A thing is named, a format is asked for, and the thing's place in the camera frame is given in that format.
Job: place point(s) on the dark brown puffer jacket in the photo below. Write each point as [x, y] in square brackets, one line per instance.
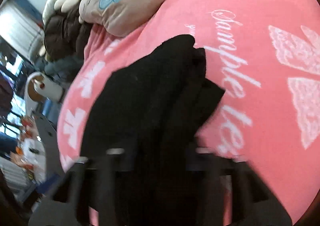
[65, 33]

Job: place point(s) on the pink printed blanket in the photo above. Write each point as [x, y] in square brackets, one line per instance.
[175, 10]

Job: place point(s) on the beige plush pillow blue flower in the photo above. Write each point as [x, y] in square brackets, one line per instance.
[132, 13]

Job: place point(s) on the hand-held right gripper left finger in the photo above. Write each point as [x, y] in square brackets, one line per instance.
[110, 166]

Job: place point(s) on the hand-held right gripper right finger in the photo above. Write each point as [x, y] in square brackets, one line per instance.
[215, 166]

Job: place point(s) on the grey cloth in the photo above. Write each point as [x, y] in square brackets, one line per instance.
[62, 67]

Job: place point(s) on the white rounded appliance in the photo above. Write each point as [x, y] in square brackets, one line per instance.
[52, 91]

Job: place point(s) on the black long-sleeved sweater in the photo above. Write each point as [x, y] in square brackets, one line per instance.
[150, 96]

